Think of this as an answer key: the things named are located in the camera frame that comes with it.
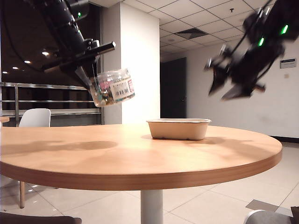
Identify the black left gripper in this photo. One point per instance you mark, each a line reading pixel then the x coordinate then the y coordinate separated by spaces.
pixel 77 58

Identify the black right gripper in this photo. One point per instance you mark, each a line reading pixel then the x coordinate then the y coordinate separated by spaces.
pixel 243 65

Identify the clear plastic jar with label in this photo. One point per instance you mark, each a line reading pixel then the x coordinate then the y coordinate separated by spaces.
pixel 116 91

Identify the beige rectangular paper tray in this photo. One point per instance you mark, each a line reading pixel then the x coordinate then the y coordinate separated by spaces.
pixel 177 130

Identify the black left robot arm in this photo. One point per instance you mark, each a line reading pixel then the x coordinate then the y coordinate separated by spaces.
pixel 65 16

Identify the metal railing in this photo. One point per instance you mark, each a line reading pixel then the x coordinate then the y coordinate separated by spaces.
pixel 46 87

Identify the dark door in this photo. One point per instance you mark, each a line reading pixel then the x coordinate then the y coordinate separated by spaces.
pixel 172 93

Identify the white plastic chair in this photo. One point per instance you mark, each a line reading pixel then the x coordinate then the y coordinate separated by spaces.
pixel 35 117

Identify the ceiling air vent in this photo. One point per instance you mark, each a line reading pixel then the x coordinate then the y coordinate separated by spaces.
pixel 190 33

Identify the ceiling sprinkler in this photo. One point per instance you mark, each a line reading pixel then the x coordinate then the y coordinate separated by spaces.
pixel 232 10

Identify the small wooden side table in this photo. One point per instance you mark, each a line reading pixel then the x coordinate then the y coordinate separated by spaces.
pixel 4 119

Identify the dark brown seat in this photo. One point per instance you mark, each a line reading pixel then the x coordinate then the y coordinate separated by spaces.
pixel 35 219

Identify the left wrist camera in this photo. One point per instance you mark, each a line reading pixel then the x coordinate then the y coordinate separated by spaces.
pixel 93 44

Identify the wall switch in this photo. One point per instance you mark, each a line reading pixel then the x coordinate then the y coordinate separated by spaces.
pixel 286 76

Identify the wall sign plate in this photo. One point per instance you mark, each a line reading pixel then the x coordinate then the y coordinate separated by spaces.
pixel 287 63

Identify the white table pedestal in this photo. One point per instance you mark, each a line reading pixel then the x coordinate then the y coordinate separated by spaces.
pixel 151 207

